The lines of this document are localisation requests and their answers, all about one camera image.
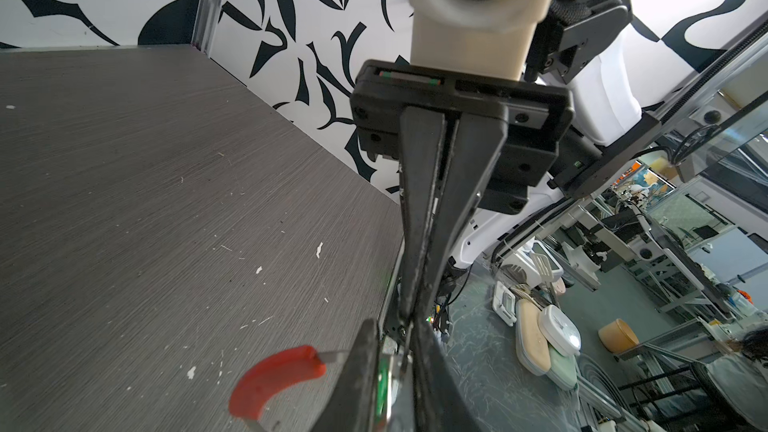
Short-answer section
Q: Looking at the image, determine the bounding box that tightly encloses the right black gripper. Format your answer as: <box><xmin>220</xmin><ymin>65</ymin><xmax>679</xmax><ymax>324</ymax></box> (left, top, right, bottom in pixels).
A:
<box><xmin>350</xmin><ymin>60</ymin><xmax>574</xmax><ymax>320</ymax></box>

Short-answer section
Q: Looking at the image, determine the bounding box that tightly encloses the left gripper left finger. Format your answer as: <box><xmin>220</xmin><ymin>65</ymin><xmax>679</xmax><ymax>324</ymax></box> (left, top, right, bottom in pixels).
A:
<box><xmin>311</xmin><ymin>319</ymin><xmax>380</xmax><ymax>432</ymax></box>

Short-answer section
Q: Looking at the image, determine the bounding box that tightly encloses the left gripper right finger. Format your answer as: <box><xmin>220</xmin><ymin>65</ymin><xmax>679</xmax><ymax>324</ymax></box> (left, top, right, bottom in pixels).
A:
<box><xmin>411</xmin><ymin>319</ymin><xmax>480</xmax><ymax>432</ymax></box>

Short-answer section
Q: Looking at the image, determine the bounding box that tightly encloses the large wire keyring red sleeve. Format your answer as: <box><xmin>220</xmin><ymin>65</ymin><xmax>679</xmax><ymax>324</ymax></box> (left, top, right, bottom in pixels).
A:
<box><xmin>228</xmin><ymin>345</ymin><xmax>349</xmax><ymax>431</ymax></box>

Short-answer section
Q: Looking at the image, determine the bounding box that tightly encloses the green capped key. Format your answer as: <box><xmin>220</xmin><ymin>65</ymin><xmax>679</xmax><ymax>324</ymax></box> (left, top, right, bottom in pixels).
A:
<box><xmin>374</xmin><ymin>354</ymin><xmax>392</xmax><ymax>431</ymax></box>

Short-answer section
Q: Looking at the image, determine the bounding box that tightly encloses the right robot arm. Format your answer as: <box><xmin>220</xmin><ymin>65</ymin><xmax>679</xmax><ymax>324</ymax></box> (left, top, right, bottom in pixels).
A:
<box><xmin>350</xmin><ymin>0</ymin><xmax>656</xmax><ymax>325</ymax></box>

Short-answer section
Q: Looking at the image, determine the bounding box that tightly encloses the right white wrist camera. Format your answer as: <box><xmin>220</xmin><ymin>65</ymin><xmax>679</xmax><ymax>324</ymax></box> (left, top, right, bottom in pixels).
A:
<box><xmin>409</xmin><ymin>0</ymin><xmax>552</xmax><ymax>80</ymax></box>

